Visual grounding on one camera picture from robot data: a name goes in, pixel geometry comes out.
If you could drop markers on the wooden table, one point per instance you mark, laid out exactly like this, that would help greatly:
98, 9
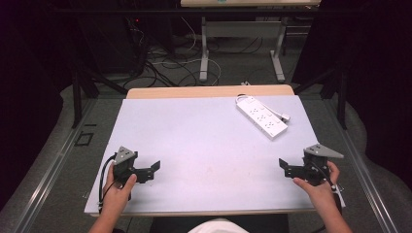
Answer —
207, 91

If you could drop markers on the person's left hand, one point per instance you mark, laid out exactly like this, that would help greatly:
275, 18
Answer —
115, 199

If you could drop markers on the white table mat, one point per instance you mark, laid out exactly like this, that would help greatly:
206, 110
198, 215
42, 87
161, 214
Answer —
207, 155

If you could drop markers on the aluminium floor rail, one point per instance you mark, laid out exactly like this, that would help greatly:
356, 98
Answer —
359, 168
48, 168

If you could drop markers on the black metal stand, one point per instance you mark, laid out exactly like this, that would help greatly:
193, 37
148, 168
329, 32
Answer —
341, 97
77, 93

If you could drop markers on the black floor hatch frame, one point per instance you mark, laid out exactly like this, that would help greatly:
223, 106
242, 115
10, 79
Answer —
84, 139

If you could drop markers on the dark computer equipment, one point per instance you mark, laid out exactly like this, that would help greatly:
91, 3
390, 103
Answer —
110, 45

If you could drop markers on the white desk with metal legs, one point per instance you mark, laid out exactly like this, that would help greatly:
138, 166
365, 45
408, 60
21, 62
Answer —
241, 29

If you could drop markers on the person's dark pants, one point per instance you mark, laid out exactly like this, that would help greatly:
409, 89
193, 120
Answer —
162, 225

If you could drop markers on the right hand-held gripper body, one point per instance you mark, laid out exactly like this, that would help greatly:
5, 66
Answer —
315, 165

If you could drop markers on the person's right hand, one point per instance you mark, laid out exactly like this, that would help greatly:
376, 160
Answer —
322, 194

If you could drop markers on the white power strip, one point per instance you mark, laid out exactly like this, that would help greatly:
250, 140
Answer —
261, 118

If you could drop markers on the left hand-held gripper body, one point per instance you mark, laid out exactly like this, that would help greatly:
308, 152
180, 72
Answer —
124, 157

